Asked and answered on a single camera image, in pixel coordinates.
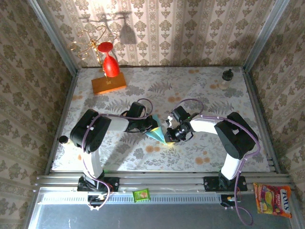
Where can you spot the aluminium frame post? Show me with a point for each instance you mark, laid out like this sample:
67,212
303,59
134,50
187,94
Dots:
264,35
54,35

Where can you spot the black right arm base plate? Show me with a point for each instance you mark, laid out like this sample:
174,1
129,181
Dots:
212,184

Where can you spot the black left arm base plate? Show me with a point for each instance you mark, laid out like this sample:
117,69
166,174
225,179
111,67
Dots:
112,183

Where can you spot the light blue paper sheet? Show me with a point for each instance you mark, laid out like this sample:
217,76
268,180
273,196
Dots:
156,134

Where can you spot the grey metal shelf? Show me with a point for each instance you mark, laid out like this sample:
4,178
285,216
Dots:
155,217

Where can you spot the wooden rack base block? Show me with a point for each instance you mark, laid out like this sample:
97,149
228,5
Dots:
107,86

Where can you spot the aluminium table side rail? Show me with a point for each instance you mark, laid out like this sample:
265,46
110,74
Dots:
253,95
69,95

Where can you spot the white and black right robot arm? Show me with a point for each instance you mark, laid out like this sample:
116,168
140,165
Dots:
231,167

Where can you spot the orange Fox's candy bag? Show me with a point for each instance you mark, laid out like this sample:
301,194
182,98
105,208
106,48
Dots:
274,200

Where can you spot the green candy packet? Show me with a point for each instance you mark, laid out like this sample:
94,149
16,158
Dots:
141,195

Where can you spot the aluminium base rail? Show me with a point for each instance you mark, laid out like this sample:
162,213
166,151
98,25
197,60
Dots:
166,182

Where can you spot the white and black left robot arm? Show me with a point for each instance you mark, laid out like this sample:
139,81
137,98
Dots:
94,164

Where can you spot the red wine glass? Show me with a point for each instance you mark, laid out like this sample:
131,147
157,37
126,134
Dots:
110,65

